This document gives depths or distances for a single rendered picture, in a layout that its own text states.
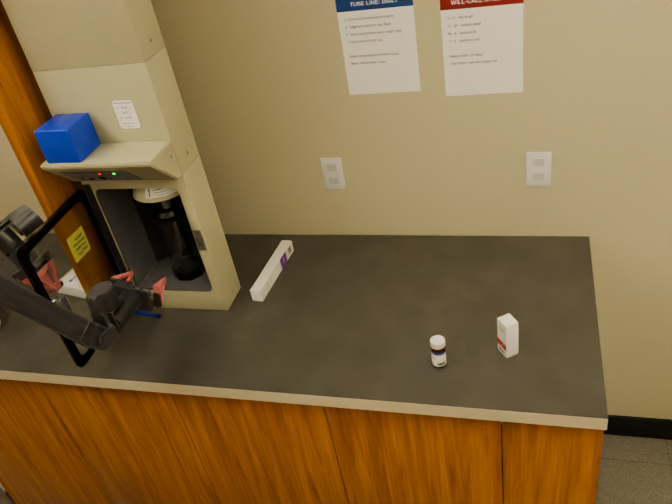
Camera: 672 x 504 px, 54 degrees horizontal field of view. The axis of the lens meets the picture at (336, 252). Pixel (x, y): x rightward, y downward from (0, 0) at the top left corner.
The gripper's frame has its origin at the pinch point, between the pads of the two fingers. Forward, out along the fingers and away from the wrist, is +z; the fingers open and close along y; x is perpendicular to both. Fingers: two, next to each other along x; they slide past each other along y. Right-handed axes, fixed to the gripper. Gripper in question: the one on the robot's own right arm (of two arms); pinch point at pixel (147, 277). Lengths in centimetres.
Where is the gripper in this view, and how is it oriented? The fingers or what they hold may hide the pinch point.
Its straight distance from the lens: 187.2
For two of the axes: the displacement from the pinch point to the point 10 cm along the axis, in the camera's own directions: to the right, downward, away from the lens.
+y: -9.7, -1.9, 1.6
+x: -0.6, 8.0, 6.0
